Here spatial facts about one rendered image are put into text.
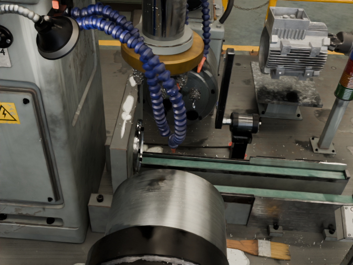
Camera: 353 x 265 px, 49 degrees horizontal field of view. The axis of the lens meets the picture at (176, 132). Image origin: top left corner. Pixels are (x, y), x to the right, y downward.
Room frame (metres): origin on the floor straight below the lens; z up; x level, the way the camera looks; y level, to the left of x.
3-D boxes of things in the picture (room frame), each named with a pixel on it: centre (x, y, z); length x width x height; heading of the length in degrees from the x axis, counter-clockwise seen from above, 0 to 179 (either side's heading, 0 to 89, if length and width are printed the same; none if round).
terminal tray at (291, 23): (1.27, -0.35, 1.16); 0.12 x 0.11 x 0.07; 92
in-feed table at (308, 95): (1.29, -0.40, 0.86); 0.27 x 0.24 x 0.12; 0
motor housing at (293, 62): (1.27, -0.39, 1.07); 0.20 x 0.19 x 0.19; 92
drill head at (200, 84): (1.09, 0.01, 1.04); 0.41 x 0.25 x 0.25; 0
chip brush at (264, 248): (0.61, -0.24, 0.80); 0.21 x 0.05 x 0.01; 86
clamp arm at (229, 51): (0.89, -0.12, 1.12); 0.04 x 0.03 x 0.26; 90
